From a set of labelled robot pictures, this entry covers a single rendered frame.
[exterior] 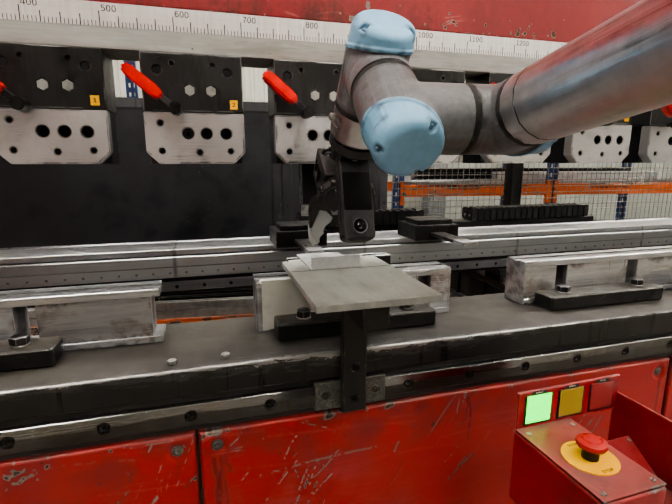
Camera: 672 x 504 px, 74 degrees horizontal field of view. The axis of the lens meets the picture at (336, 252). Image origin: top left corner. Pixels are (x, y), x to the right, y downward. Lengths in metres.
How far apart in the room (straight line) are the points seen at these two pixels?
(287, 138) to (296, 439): 0.50
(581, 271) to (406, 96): 0.76
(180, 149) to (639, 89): 0.60
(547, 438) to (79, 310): 0.75
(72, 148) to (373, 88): 0.47
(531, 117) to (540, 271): 0.64
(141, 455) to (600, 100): 0.73
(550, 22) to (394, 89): 0.59
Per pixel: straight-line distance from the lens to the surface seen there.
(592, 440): 0.74
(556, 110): 0.43
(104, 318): 0.83
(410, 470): 0.92
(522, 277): 1.03
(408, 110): 0.44
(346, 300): 0.59
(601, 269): 1.17
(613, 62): 0.39
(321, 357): 0.74
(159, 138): 0.76
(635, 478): 0.75
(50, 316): 0.85
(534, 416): 0.78
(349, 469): 0.87
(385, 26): 0.54
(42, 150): 0.79
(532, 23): 1.00
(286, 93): 0.74
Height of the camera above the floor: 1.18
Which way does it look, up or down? 12 degrees down
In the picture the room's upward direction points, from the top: straight up
